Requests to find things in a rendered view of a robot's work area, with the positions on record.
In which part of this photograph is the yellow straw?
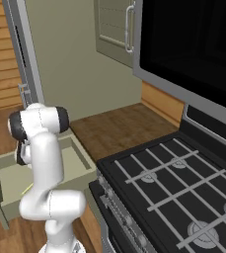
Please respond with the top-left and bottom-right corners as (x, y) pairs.
(21, 184), (36, 196)

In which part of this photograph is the beige open drawer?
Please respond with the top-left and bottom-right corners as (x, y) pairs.
(0, 132), (98, 231)

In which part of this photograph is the black gas stove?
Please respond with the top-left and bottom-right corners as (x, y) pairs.
(88, 104), (226, 253)

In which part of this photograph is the beige cupboard door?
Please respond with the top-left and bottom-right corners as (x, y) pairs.
(94, 0), (135, 69)

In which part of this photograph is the wooden base cupboard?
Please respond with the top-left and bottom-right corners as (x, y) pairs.
(79, 203), (105, 253)

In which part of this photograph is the grey fridge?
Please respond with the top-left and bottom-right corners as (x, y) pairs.
(1, 0), (46, 110)

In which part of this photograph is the grey fridge handle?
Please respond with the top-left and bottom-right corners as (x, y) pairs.
(17, 83), (32, 109)

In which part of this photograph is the grey cupboard door handle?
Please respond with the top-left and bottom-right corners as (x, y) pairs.
(124, 1), (136, 54)

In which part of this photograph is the black microwave with grey frame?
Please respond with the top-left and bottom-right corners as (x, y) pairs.
(132, 0), (226, 132)

